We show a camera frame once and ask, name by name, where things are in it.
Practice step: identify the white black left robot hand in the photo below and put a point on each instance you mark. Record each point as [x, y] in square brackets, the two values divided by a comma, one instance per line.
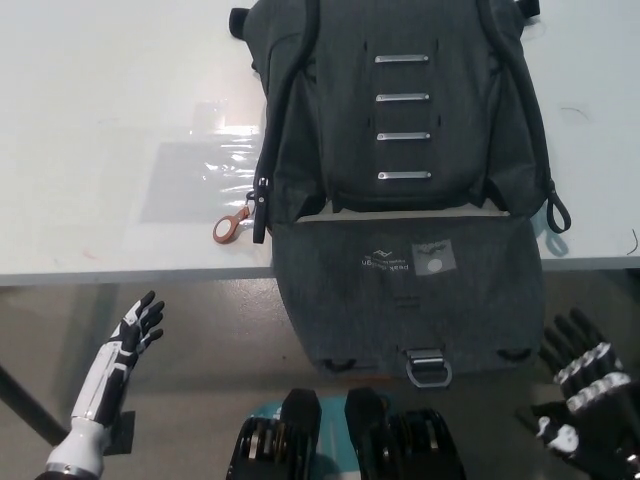
[117, 360]

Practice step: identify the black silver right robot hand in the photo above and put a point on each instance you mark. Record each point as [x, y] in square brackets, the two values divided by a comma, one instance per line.
[600, 400]

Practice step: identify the dark grey fabric backpack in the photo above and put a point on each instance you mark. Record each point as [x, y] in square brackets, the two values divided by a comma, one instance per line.
[400, 200]

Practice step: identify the black teal robot body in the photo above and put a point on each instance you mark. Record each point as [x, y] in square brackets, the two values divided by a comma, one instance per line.
[360, 440]

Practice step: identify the thin black thread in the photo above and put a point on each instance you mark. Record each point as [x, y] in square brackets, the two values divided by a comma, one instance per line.
[575, 112]
[635, 247]

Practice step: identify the clear plastic sheet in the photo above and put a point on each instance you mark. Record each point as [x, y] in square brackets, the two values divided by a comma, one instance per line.
[200, 170]

